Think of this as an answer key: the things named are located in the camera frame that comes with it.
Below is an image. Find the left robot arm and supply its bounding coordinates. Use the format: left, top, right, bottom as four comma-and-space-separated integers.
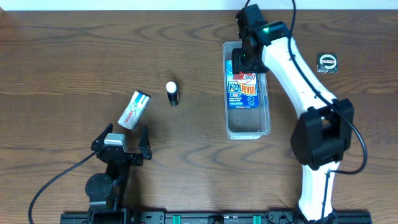
85, 123, 152, 223

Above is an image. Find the clear plastic container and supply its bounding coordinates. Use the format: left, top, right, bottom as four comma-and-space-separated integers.
223, 42, 271, 140

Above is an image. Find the blue Kool Fever box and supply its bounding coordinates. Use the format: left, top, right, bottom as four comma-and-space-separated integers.
225, 60, 259, 109

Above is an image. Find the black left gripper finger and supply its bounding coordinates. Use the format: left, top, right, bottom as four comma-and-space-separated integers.
139, 126, 152, 160
91, 123, 113, 147

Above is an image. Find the dark bottle white cap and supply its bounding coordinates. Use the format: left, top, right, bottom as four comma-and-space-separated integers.
165, 81, 179, 106

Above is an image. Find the white green Panadol box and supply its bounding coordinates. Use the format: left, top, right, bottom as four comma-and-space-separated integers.
118, 91, 150, 130

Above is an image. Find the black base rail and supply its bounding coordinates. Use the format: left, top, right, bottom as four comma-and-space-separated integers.
60, 208, 373, 224

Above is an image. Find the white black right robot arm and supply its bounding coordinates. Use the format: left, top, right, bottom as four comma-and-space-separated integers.
231, 4, 355, 223

